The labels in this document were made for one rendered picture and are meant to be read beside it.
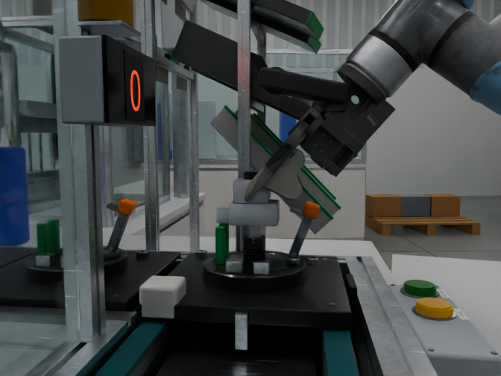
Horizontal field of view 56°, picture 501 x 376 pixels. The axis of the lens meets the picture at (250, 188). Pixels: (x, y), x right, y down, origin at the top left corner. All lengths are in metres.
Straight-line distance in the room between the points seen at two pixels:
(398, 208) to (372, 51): 5.77
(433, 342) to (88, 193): 0.36
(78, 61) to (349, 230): 4.45
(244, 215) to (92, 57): 0.30
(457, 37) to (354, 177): 4.16
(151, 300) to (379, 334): 0.25
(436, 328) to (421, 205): 5.91
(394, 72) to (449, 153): 9.54
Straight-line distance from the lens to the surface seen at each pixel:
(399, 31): 0.61
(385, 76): 0.60
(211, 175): 4.55
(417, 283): 0.65
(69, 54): 0.42
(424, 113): 9.91
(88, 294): 0.49
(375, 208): 6.23
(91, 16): 0.46
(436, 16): 0.61
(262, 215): 0.61
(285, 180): 0.59
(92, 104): 0.41
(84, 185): 0.47
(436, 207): 6.53
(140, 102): 0.47
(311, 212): 0.62
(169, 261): 0.74
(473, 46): 0.59
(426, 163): 9.94
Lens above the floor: 1.16
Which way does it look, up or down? 6 degrees down
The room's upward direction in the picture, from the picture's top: straight up
